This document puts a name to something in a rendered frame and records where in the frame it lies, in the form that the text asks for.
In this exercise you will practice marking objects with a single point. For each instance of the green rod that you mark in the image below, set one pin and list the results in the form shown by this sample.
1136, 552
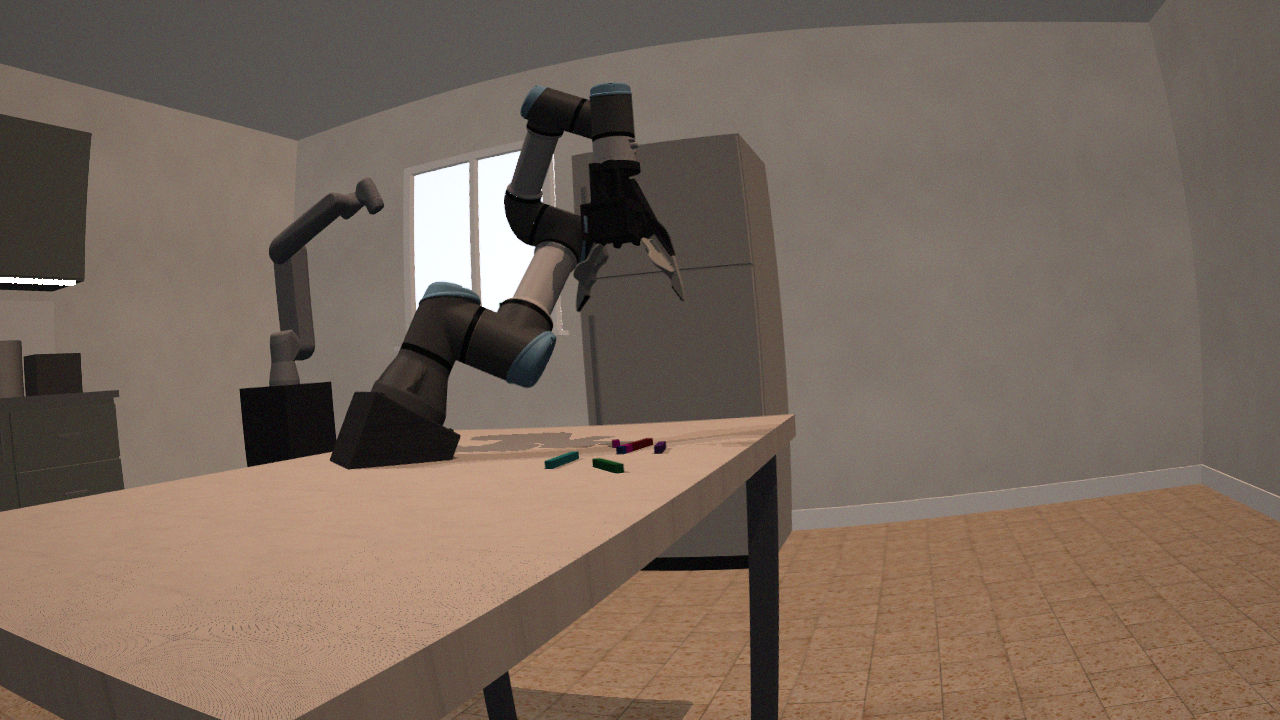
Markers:
608, 465

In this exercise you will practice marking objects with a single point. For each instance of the turquoise rod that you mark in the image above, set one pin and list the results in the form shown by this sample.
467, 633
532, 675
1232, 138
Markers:
561, 460

